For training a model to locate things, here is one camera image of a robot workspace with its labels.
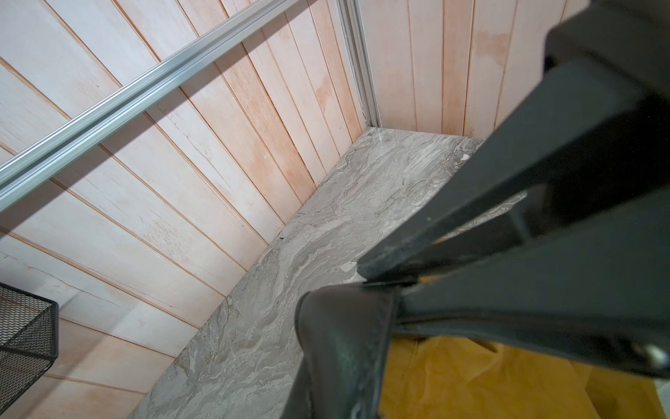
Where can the black wire mesh basket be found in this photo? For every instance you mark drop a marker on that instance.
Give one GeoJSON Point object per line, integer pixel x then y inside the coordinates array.
{"type": "Point", "coordinates": [29, 341]}

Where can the mustard yellow trousers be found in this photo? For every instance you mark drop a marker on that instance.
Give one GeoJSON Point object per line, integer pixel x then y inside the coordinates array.
{"type": "Point", "coordinates": [445, 377]}

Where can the black leather belt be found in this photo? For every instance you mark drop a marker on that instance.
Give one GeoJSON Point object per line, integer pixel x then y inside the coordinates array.
{"type": "Point", "coordinates": [344, 333]}

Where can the aluminium frame rails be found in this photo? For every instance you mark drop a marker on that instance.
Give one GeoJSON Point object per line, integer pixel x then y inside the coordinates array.
{"type": "Point", "coordinates": [43, 160]}

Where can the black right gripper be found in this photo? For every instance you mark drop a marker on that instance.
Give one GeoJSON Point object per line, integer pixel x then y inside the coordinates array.
{"type": "Point", "coordinates": [600, 116]}

